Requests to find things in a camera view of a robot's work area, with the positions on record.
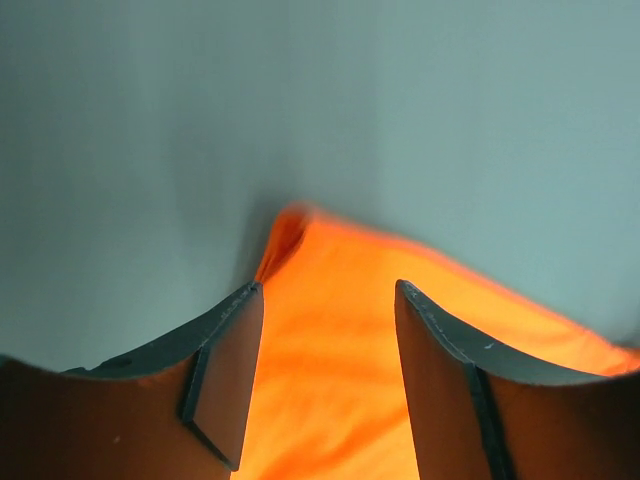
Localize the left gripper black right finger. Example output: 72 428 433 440
395 280 639 480

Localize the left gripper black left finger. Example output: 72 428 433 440
1 282 264 479

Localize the orange t shirt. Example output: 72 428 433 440
238 204 639 479

